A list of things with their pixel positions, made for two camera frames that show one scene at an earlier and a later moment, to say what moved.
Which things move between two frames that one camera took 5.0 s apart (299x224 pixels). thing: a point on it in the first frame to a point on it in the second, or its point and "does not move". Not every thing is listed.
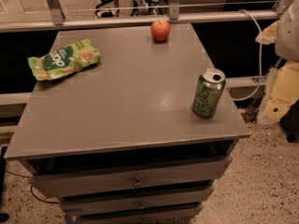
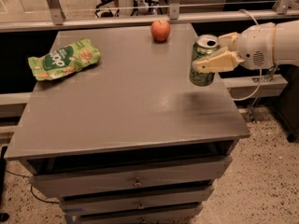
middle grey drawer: (159, 199) does not move
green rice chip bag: (64, 60) does not move
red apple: (160, 31) does not move
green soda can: (208, 91) to (204, 45)
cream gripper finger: (281, 92) to (219, 61)
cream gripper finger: (268, 35) to (229, 40)
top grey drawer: (67, 180) does not move
